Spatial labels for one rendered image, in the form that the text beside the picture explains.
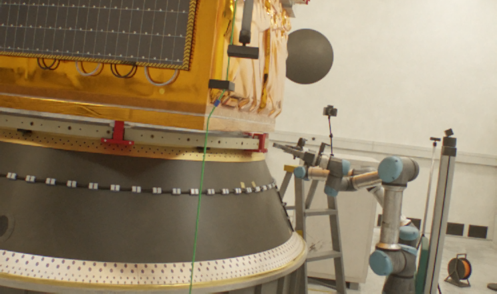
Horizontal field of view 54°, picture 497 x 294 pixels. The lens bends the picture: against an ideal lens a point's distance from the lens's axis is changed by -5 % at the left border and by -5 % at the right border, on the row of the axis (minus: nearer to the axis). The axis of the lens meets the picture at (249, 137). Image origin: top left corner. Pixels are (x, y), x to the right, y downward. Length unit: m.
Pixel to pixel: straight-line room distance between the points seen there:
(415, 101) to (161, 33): 8.57
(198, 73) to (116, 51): 0.29
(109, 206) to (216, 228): 0.45
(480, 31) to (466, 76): 0.92
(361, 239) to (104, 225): 4.40
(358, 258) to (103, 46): 4.74
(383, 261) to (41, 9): 1.72
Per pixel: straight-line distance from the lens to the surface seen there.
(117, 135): 1.99
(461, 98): 10.23
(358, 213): 5.95
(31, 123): 2.08
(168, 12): 1.72
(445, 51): 10.25
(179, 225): 2.00
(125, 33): 1.76
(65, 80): 1.89
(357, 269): 6.09
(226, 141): 2.20
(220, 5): 1.75
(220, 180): 2.18
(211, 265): 2.03
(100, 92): 1.82
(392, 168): 2.29
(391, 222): 2.34
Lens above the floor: 1.78
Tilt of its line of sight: 2 degrees down
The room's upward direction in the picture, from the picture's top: 6 degrees clockwise
